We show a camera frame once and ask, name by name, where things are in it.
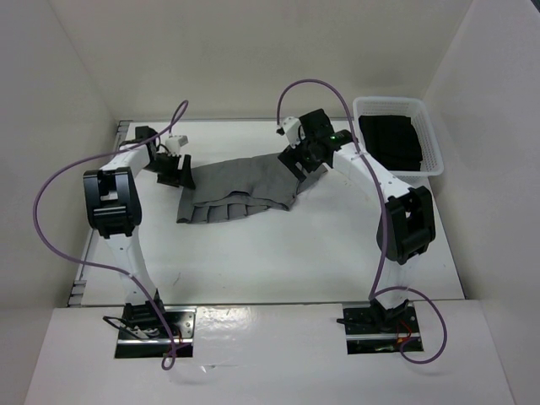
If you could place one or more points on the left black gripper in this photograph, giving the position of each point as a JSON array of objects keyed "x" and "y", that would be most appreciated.
[{"x": 179, "y": 177}]

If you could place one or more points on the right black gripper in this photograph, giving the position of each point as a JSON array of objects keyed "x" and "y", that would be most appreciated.
[{"x": 290, "y": 157}]

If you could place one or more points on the grey pleated skirt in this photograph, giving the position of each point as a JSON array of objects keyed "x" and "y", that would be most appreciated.
[{"x": 238, "y": 188}]

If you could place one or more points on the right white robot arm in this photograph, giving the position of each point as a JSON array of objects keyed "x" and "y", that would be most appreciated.
[{"x": 406, "y": 226}]

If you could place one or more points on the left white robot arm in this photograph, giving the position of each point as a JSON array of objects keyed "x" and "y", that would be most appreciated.
[{"x": 114, "y": 210}]

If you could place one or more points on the black folded skirt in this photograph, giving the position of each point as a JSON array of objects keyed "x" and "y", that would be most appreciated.
[{"x": 393, "y": 141}]

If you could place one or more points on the white plastic basket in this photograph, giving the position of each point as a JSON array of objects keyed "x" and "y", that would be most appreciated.
[{"x": 432, "y": 164}]

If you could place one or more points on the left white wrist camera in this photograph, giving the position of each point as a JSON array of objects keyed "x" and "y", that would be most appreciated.
[{"x": 174, "y": 144}]

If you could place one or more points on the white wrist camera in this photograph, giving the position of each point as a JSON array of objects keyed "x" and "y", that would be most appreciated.
[
  {"x": 292, "y": 129},
  {"x": 174, "y": 144}
]

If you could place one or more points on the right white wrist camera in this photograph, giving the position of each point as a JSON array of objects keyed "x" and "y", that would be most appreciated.
[{"x": 292, "y": 129}]

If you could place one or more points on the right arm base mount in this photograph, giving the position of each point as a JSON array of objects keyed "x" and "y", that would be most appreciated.
[{"x": 364, "y": 336}]

